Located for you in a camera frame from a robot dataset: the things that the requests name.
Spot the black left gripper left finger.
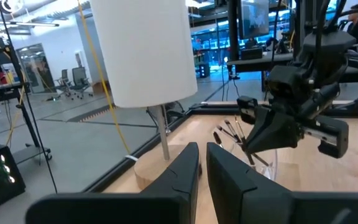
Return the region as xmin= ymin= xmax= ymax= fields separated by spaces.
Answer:
xmin=25 ymin=142 xmax=201 ymax=224

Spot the grey office chair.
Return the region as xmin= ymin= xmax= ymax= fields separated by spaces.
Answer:
xmin=70 ymin=66 xmax=93 ymax=100
xmin=54 ymin=68 xmax=71 ymax=97

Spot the yellow cable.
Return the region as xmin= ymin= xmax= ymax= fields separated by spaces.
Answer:
xmin=76 ymin=0 xmax=134 ymax=156

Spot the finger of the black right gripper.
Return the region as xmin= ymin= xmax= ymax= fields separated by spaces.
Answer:
xmin=271 ymin=116 xmax=301 ymax=149
xmin=245 ymin=107 xmax=280 ymax=154

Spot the black computer tower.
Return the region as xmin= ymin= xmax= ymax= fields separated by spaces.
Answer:
xmin=199 ymin=62 xmax=211 ymax=78

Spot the black monitor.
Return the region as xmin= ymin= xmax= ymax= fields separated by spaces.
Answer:
xmin=239 ymin=0 xmax=270 ymax=40

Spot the black desk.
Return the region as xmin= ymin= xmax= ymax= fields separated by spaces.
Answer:
xmin=226 ymin=52 xmax=295 ymax=91

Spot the ceiling light tube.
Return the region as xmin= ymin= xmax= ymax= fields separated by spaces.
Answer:
xmin=0 ymin=18 xmax=60 ymax=28

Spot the clear acrylic container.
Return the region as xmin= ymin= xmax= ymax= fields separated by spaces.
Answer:
xmin=212 ymin=123 xmax=280 ymax=182

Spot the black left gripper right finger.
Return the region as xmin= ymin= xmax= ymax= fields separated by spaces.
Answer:
xmin=206 ymin=142 xmax=358 ymax=224

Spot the black yellow cable ramp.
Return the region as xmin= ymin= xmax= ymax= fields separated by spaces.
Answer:
xmin=67 ymin=104 xmax=114 ymax=123

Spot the black post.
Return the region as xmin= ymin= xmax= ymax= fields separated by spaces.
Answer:
xmin=227 ymin=0 xmax=241 ymax=62

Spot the white shade wooden base lamp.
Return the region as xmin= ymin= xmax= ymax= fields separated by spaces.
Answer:
xmin=89 ymin=0 xmax=203 ymax=191

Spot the black tripod stand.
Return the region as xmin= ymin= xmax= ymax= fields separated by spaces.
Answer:
xmin=0 ymin=0 xmax=58 ymax=194

